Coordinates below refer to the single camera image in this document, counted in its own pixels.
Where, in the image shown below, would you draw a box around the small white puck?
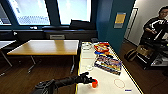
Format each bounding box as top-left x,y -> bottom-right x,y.
83,64 -> 95,72

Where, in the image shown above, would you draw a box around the colourful snack packets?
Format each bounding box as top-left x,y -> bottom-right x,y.
92,41 -> 112,56

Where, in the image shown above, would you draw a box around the clear glass bowl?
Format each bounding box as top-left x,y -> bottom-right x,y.
81,41 -> 94,52

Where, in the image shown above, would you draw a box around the tan black backpack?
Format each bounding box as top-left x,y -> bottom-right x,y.
124,48 -> 140,63

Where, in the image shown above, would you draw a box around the long wooden table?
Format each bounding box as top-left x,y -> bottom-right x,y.
6,39 -> 81,75

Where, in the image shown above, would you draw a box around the grey bench panel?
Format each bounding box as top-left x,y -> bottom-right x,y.
49,34 -> 66,41

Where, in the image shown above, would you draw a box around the dark sofa cushion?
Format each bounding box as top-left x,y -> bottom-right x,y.
69,19 -> 98,31

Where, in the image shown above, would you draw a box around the white framed doorway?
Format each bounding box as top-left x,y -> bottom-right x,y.
125,7 -> 139,41

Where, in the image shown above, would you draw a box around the dark window bench sofa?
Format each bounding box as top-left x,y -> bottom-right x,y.
0,19 -> 99,43

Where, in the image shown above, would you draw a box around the bright window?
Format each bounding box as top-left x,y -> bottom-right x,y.
56,0 -> 92,26
0,2 -> 12,26
8,0 -> 52,26

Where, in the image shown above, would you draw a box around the small white sill item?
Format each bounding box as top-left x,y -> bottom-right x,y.
30,26 -> 40,31

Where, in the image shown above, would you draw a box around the person in dark shirt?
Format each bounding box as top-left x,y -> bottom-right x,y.
141,5 -> 168,46

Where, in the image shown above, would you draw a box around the yellow wall sign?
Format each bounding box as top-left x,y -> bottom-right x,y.
113,11 -> 127,29

